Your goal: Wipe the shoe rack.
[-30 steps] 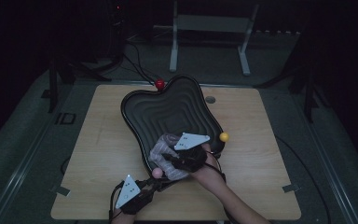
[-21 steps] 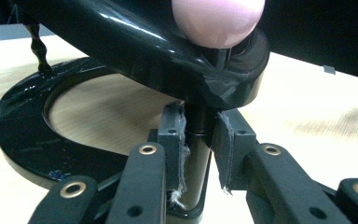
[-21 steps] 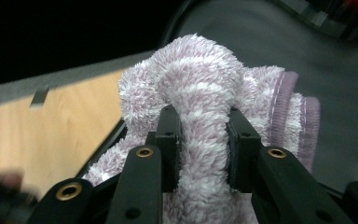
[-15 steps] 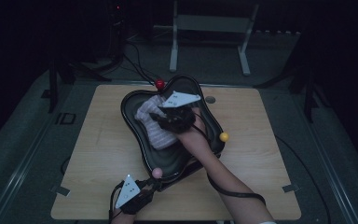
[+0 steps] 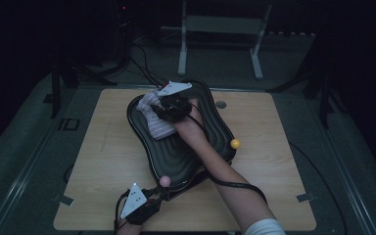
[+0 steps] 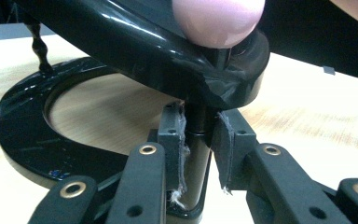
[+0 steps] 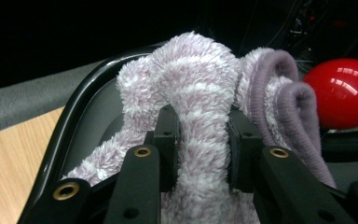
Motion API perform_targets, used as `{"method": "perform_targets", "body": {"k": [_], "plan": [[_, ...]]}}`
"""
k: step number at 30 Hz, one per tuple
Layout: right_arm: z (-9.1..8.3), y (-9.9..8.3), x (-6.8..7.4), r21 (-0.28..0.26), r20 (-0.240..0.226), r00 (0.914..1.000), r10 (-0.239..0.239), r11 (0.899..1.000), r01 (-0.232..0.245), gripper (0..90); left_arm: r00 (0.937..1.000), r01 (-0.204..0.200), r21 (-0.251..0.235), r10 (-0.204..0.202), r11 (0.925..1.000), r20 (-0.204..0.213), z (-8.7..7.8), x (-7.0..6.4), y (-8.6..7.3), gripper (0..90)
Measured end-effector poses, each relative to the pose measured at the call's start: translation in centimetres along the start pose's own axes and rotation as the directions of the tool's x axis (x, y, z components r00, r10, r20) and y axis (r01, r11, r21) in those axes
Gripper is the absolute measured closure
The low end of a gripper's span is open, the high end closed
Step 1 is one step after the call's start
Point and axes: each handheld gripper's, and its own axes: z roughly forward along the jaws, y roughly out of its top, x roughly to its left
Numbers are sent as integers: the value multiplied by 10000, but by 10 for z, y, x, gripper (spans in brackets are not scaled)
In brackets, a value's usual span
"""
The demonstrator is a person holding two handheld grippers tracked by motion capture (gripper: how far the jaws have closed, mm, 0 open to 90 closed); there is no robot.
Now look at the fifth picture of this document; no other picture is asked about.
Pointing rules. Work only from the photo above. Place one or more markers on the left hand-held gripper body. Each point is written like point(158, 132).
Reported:
point(133, 200)

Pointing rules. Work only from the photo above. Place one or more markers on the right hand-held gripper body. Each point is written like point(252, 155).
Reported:
point(176, 88)

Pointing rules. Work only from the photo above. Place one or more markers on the pink ball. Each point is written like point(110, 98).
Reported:
point(164, 181)

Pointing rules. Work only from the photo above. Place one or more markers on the purple striped towel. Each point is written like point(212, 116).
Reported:
point(158, 125)

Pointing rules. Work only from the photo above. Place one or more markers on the black wavy tray with stand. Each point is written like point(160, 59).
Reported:
point(176, 156)

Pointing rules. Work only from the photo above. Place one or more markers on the yellow ball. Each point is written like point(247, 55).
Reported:
point(235, 143)

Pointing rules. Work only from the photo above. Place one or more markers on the person's left hand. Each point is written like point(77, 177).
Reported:
point(128, 230)

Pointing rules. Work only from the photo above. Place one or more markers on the person's right hand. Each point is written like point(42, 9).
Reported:
point(191, 130)

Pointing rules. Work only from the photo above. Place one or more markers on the grey tape piece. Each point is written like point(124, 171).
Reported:
point(305, 197)
point(64, 200)

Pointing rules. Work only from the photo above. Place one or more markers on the dark equipment with red light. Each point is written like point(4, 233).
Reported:
point(123, 19)

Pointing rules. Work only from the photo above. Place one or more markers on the black floor stand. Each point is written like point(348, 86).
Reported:
point(56, 94)
point(323, 104)

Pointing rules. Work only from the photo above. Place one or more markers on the white sleeve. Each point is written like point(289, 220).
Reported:
point(264, 227)

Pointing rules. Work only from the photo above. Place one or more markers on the white power strip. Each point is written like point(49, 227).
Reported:
point(290, 33)

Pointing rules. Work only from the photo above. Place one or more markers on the white metal stand frame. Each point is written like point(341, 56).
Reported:
point(225, 24)

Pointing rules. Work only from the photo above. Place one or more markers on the black floor bracket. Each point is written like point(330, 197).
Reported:
point(61, 124)

